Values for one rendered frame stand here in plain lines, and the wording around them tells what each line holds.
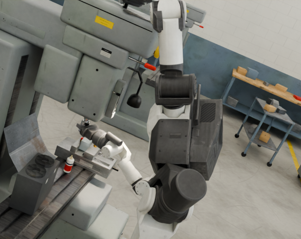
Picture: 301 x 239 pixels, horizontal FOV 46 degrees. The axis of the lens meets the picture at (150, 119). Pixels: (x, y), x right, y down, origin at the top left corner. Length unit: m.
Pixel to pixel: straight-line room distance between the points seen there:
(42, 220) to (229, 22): 7.01
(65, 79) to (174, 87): 0.67
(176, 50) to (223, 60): 6.97
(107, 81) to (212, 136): 0.64
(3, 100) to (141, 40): 0.76
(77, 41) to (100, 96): 0.29
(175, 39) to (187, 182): 0.51
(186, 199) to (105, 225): 1.05
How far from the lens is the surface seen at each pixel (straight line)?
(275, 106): 6.10
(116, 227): 2.17
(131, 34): 1.65
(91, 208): 2.03
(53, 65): 1.84
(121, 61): 1.69
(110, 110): 1.87
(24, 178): 1.67
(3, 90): 1.89
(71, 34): 1.77
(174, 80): 1.35
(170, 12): 1.35
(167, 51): 1.32
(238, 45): 8.25
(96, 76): 1.77
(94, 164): 2.14
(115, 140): 1.82
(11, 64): 1.84
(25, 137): 2.20
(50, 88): 1.87
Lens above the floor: 2.09
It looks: 21 degrees down
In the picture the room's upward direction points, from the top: 23 degrees clockwise
